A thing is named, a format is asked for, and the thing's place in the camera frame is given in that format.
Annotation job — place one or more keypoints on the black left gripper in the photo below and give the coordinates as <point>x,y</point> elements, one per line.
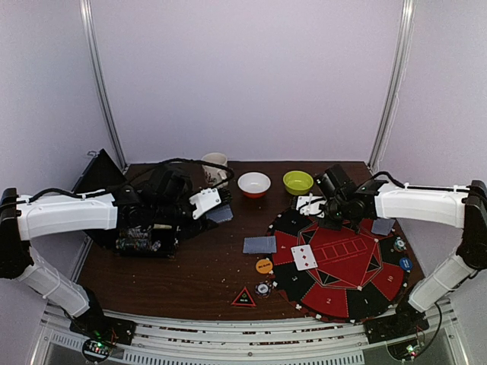
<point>189,232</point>

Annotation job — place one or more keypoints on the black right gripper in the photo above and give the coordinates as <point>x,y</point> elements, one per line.
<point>332,219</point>

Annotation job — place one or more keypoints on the dealt card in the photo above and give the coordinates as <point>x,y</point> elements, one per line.
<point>261,244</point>
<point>382,226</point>

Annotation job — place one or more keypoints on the blue grey cloth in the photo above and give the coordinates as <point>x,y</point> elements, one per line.
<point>220,214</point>

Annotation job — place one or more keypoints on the poker chip stack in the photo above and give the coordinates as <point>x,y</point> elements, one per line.
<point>399,245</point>
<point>263,289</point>

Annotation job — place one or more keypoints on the three of diamonds card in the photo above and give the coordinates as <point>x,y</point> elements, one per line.
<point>304,258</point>

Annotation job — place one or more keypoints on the blue small blind button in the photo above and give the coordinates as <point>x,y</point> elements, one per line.
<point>406,264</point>

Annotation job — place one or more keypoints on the orange big blind button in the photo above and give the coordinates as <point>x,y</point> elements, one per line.
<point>264,266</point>

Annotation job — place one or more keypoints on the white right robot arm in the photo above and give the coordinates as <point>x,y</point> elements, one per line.
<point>457,209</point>

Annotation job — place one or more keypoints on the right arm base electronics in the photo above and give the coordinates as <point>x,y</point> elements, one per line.
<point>404,322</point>

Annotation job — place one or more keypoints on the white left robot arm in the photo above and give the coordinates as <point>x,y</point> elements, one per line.
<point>51,212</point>

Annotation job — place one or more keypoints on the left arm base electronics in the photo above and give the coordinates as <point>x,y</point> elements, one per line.
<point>100,345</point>

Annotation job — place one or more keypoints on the front poker chip stacks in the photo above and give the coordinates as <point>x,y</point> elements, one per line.
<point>137,240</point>

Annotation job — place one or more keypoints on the ceramic coral pattern mug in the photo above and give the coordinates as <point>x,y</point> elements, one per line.
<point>215,174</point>

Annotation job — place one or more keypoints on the lime green bowl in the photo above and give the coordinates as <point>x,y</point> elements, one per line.
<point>298,182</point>

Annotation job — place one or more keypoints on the black poker chip case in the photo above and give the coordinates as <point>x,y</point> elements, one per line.
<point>103,173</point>

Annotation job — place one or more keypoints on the red black poker mat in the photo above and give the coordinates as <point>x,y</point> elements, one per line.
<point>358,275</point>

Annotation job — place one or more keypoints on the white orange bowl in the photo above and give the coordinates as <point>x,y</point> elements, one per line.
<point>254,184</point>

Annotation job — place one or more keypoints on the black red triangular all-in marker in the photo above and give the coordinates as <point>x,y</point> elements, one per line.
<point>244,299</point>

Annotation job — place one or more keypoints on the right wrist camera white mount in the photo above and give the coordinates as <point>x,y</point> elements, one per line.
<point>310,205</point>

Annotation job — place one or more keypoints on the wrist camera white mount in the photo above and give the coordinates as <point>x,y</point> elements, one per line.
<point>310,205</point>
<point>204,201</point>

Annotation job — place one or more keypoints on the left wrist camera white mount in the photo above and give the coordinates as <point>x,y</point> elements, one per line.
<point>204,201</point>

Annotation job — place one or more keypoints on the right aluminium frame post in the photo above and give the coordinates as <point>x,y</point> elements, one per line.
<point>391,103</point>

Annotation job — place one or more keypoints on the aluminium frame post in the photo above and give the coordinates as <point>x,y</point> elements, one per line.
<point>391,103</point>
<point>107,114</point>

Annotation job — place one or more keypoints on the aluminium front table rail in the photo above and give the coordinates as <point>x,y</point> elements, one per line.
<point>159,340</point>

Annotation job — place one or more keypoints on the left aluminium frame post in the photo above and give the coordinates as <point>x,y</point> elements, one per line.
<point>107,114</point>

